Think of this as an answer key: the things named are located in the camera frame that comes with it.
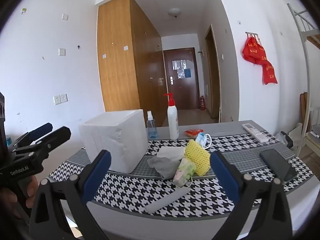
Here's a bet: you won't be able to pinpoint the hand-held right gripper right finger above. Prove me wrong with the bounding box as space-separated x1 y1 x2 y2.
209 151 293 240

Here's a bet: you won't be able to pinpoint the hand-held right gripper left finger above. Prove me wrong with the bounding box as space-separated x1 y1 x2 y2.
29 150 112 240

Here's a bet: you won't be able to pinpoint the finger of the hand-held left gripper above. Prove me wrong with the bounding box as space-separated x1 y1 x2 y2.
11 123 53 147
12 126 72 159

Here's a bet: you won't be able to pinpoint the yellow foam net sleeve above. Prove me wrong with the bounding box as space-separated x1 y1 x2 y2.
184 140 211 176

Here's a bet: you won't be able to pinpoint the white foam box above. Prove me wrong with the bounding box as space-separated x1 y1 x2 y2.
79 109 148 174

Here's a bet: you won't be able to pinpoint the floral tissue pack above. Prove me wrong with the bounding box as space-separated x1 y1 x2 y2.
172 158 197 188

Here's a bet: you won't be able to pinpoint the blue face mask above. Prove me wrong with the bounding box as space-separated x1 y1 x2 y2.
195 133 212 148

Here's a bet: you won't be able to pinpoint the white tissue paper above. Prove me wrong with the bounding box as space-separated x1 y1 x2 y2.
157 145 187 161

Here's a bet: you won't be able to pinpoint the grey sock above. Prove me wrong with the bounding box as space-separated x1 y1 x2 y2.
147 156 181 180

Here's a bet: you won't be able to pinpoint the person's left hand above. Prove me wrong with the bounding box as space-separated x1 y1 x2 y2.
0 178 39 219

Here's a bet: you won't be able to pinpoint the houndstooth tablecloth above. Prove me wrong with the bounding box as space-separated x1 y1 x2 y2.
47 130 314 218

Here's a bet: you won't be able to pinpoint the white remote control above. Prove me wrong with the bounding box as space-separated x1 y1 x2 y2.
242 123 269 143

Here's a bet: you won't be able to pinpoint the red snack packet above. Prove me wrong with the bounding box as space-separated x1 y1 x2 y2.
184 128 204 137

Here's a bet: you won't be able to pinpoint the black smartphone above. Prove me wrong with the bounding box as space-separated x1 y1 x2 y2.
259 149 298 183

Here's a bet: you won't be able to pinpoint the grey foam tube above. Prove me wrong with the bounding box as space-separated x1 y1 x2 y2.
145 187 190 214

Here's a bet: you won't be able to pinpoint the clear blue spray bottle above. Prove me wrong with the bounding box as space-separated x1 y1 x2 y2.
146 110 158 139

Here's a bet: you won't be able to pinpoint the white red-pump lotion bottle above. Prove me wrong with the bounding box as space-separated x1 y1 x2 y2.
163 93 180 140

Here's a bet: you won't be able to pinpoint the small black object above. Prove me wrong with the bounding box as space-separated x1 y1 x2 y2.
280 131 293 148

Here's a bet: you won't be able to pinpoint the white plastic bag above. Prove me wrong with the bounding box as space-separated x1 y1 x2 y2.
287 122 304 150

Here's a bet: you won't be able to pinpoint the wooden wardrobe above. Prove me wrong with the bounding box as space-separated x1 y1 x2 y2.
97 0 168 127

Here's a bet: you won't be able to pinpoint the dark brown entrance door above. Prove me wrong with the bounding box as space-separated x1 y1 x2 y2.
163 47 200 110

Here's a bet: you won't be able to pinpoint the wooden side doorway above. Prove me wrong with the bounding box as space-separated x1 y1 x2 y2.
204 24 222 123

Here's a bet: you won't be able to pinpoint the wooden poles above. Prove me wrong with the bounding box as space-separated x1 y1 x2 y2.
300 92 312 130

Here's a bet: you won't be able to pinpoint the small red printed bag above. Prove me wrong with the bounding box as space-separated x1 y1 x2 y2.
261 61 278 85

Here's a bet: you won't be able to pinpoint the grey door notice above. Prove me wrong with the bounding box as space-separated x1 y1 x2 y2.
172 60 192 70

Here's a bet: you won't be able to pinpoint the large red printed bag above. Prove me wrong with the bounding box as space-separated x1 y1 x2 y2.
242 36 267 65

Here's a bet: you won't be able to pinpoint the white metal bunk bed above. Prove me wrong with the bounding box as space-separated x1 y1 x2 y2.
287 3 320 155

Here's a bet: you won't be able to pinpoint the round ceiling lamp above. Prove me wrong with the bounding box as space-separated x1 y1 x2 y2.
168 8 182 19

